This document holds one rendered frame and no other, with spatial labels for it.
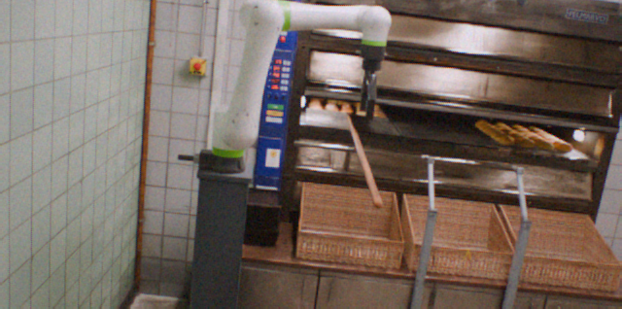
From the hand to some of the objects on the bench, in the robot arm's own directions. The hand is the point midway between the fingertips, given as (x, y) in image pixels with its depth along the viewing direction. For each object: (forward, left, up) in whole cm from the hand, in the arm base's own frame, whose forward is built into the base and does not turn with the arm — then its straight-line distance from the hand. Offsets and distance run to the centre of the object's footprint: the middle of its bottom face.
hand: (365, 112), depth 221 cm
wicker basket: (+15, +80, -90) cm, 121 cm away
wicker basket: (+133, +72, -90) cm, 176 cm away
